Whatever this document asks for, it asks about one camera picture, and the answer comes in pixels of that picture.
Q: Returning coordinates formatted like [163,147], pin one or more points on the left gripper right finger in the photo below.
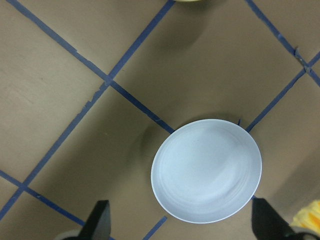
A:
[267,224]

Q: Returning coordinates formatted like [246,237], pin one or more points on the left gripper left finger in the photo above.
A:
[98,224]

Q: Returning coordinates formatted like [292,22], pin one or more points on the striped bread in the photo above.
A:
[308,217]

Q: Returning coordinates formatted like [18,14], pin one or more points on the blue plate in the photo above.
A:
[206,171]

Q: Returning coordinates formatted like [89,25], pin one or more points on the white bowl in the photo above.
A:
[187,1]

